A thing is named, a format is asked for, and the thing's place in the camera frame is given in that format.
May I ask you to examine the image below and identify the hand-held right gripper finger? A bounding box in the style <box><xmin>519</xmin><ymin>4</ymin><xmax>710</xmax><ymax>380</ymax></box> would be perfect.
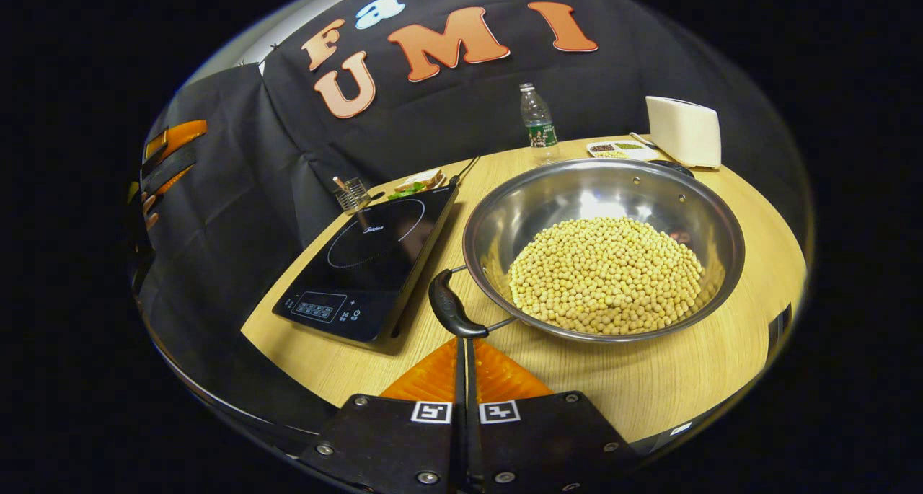
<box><xmin>465</xmin><ymin>338</ymin><xmax>642</xmax><ymax>494</ymax></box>
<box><xmin>299</xmin><ymin>338</ymin><xmax>466</xmax><ymax>494</ymax></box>

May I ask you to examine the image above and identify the black induction cooktop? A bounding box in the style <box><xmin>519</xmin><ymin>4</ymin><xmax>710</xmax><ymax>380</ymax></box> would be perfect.
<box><xmin>273</xmin><ymin>184</ymin><xmax>460</xmax><ymax>347</ymax></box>

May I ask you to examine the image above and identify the stainless steel pot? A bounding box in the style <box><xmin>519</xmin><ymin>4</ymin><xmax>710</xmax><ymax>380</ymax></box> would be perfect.
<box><xmin>428</xmin><ymin>157</ymin><xmax>746</xmax><ymax>345</ymax></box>

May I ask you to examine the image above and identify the black backdrop cloth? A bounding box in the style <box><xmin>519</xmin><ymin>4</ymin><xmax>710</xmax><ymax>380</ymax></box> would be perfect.
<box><xmin>130</xmin><ymin>0</ymin><xmax>808</xmax><ymax>415</ymax></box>

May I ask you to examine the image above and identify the pile of soybeans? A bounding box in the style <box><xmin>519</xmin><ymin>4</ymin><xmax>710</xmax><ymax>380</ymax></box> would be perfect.
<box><xmin>508</xmin><ymin>217</ymin><xmax>704</xmax><ymax>336</ymax></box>

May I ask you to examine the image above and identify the sandwich with lettuce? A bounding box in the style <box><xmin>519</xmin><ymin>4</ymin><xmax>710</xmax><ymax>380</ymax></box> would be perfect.
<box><xmin>387</xmin><ymin>168</ymin><xmax>446</xmax><ymax>200</ymax></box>

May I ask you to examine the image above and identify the clear plastic water bottle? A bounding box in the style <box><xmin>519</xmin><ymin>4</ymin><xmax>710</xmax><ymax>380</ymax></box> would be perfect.
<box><xmin>520</xmin><ymin>83</ymin><xmax>560</xmax><ymax>164</ymax></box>

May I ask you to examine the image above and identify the white divided bean tray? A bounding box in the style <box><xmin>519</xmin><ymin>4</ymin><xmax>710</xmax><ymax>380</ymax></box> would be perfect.
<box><xmin>586</xmin><ymin>140</ymin><xmax>661</xmax><ymax>161</ymax></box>

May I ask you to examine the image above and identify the white toaster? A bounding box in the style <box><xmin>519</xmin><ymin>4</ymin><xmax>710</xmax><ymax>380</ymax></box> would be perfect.
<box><xmin>645</xmin><ymin>96</ymin><xmax>722</xmax><ymax>169</ymax></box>

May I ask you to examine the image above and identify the wire utensil holder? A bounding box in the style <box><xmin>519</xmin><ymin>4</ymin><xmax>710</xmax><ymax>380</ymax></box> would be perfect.
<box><xmin>335</xmin><ymin>178</ymin><xmax>372</xmax><ymax>216</ymax></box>

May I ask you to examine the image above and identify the black power cable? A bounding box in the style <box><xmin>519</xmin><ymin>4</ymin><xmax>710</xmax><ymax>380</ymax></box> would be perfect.
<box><xmin>451</xmin><ymin>155</ymin><xmax>480</xmax><ymax>188</ymax></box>

